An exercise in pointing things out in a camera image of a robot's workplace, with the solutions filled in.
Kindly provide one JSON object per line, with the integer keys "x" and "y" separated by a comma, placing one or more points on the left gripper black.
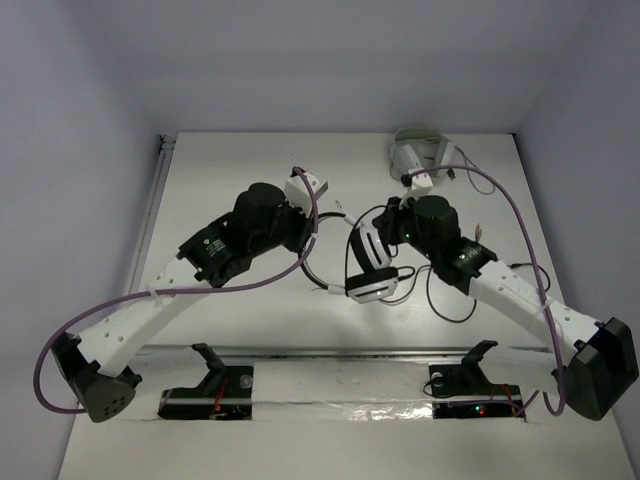
{"x": 298, "y": 230}

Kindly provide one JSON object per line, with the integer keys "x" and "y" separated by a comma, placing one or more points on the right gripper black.
{"x": 388, "y": 220}

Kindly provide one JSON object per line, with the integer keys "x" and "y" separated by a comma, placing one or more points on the black white headphones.
{"x": 378, "y": 280}

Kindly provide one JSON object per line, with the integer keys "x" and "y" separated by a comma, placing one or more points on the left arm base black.
{"x": 223, "y": 394}

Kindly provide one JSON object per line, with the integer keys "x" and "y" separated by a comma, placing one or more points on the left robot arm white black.
{"x": 266, "y": 236}

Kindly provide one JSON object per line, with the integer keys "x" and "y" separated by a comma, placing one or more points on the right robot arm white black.
{"x": 590, "y": 363}

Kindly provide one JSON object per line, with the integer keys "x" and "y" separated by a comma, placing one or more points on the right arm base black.
{"x": 462, "y": 391}

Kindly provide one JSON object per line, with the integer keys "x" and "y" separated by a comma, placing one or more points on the grey white headphones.
{"x": 418, "y": 147}

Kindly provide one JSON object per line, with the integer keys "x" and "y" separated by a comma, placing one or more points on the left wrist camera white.
{"x": 299, "y": 190}

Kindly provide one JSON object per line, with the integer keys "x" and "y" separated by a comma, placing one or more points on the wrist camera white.
{"x": 299, "y": 190}
{"x": 417, "y": 182}

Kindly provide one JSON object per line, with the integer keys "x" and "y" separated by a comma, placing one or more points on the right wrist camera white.
{"x": 417, "y": 182}

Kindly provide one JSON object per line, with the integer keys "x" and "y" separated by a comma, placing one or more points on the metal rail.
{"x": 250, "y": 354}

